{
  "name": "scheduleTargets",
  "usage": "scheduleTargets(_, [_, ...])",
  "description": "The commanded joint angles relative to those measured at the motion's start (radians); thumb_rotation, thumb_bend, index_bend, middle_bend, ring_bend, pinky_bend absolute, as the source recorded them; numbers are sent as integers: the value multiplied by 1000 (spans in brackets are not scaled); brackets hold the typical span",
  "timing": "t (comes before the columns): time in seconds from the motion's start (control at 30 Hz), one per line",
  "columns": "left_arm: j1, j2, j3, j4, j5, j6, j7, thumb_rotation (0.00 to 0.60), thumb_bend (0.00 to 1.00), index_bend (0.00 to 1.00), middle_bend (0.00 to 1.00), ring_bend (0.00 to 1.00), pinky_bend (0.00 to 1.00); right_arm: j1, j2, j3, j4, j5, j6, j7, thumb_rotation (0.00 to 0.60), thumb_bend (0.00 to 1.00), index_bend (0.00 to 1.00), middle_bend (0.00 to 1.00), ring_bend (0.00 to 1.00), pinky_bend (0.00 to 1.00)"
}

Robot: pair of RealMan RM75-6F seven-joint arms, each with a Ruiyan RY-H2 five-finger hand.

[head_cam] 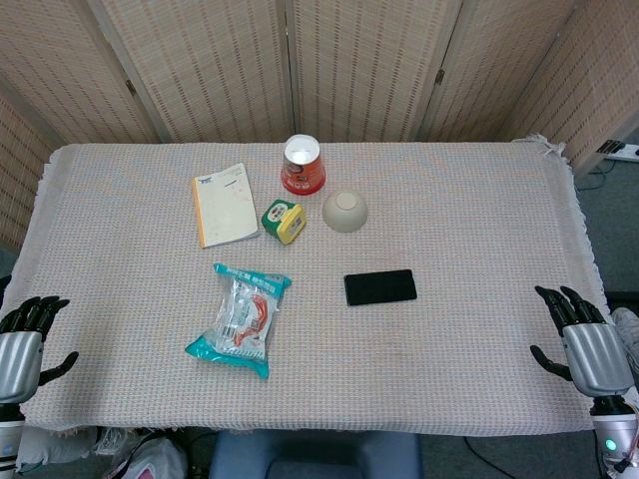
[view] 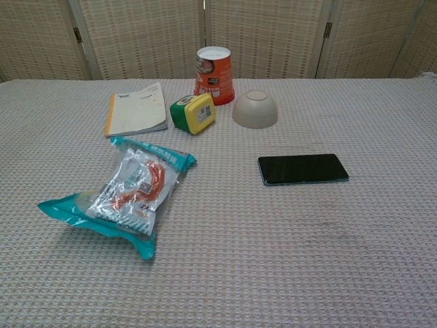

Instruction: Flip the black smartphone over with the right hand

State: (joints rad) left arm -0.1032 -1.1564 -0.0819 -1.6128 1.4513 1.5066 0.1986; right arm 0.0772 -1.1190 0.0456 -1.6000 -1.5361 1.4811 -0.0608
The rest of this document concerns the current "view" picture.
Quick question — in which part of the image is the woven folding screen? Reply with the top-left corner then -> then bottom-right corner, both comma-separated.
0,0 -> 437,83

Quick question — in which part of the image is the teal clear snack bag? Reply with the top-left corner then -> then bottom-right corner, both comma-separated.
37,135 -> 198,262

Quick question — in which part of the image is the white notebook with orange spine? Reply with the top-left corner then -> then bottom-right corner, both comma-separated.
104,81 -> 169,138

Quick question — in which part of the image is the green and yellow box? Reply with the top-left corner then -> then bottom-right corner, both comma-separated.
169,93 -> 216,135

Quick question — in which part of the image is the black and blue smartphone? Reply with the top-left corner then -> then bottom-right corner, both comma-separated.
257,153 -> 350,187

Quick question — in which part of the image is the beige woven tablecloth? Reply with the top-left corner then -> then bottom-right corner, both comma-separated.
0,77 -> 437,328

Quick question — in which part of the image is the beige bowl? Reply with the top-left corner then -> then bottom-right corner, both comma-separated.
231,90 -> 279,130

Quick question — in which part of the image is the red instant noodle cup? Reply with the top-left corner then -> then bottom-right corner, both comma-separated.
193,46 -> 236,107

